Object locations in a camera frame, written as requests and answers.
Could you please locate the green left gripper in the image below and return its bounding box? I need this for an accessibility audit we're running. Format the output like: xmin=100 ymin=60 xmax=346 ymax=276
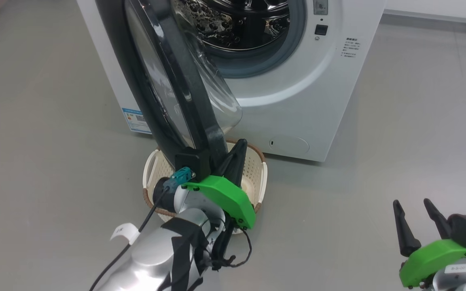
xmin=180 ymin=139 xmax=257 ymax=230

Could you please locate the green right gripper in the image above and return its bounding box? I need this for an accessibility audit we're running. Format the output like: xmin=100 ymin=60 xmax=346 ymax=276
xmin=393 ymin=198 xmax=466 ymax=289

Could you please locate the black-rimmed glass washer door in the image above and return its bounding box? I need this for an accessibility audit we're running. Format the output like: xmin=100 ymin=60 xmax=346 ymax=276
xmin=95 ymin=0 xmax=244 ymax=178

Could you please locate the white front-load washing machine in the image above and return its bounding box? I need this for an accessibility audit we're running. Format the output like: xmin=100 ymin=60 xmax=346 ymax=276
xmin=77 ymin=0 xmax=387 ymax=163

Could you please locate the stainless steel washing machine drum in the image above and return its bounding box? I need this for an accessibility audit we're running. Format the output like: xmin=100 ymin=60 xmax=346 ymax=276
xmin=172 ymin=0 xmax=292 ymax=51

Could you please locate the cream perforated laundry basket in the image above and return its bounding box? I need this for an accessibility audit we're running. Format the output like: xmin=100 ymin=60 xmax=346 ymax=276
xmin=143 ymin=139 xmax=268 ymax=235

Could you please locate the round drain filter cover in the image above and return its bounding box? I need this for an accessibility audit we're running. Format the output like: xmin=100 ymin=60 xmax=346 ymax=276
xmin=269 ymin=135 xmax=310 ymax=154

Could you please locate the blue energy label sticker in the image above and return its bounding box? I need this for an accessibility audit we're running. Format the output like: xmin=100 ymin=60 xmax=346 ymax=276
xmin=122 ymin=108 xmax=153 ymax=134

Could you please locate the teal left camera connector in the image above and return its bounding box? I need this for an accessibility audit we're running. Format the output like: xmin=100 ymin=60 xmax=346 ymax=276
xmin=172 ymin=167 xmax=196 ymax=190

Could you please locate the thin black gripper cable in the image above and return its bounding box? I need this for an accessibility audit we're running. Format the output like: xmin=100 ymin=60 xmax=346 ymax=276
xmin=211 ymin=220 xmax=254 ymax=270

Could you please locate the white cable tag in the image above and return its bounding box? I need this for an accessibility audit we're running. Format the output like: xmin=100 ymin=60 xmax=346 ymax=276
xmin=110 ymin=222 xmax=140 ymax=245

